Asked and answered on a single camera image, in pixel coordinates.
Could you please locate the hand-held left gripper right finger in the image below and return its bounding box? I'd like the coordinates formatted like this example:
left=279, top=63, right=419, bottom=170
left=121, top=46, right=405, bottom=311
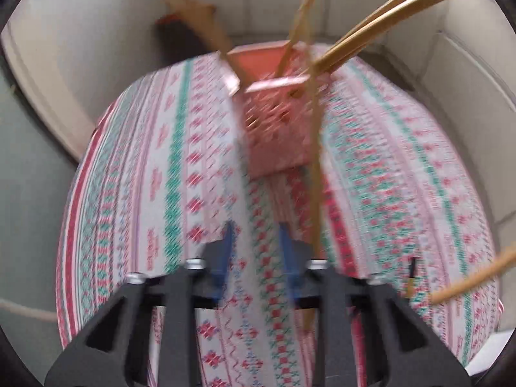
left=279, top=222, right=472, bottom=387

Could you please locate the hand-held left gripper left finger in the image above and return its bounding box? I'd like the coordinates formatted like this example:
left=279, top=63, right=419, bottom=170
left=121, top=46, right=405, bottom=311
left=44, top=221, right=237, bottom=387

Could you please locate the single wooden chopstick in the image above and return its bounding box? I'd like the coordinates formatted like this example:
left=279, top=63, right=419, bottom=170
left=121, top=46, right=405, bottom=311
left=429, top=246, right=516, bottom=305
left=304, top=74, right=325, bottom=325

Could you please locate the pink perforated chopstick holder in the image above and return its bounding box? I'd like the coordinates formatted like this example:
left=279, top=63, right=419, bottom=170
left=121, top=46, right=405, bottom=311
left=226, top=42, right=323, bottom=178

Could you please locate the bunch of wooden chopsticks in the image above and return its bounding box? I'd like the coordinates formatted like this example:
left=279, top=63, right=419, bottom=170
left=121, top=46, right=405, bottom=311
left=123, top=0, right=460, bottom=89

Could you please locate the patterned striped tablecloth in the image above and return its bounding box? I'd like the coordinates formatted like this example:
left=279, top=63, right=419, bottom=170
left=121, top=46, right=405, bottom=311
left=55, top=44, right=504, bottom=387

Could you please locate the dark thin stick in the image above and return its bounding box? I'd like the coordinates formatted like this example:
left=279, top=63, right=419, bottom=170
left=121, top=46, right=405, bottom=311
left=405, top=257, right=418, bottom=301

